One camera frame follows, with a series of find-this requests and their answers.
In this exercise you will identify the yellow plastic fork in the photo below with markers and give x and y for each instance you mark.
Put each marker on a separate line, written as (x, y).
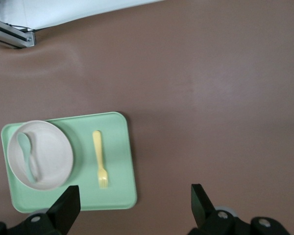
(98, 151)

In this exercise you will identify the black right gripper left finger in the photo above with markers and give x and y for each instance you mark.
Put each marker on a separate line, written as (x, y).
(63, 210)

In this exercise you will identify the round beige plate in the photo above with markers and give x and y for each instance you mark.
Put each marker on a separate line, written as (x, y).
(51, 156)

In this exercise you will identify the teal plastic spoon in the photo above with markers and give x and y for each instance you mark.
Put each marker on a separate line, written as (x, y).
(24, 144)

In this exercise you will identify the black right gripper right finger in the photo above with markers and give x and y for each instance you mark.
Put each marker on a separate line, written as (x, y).
(205, 215)

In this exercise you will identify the light green rectangular tray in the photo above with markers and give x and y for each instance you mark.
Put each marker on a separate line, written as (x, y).
(115, 159)

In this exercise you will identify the brown table mat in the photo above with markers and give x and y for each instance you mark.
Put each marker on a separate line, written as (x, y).
(210, 98)

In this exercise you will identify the aluminium camera post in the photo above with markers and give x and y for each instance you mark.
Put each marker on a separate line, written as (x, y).
(12, 35)

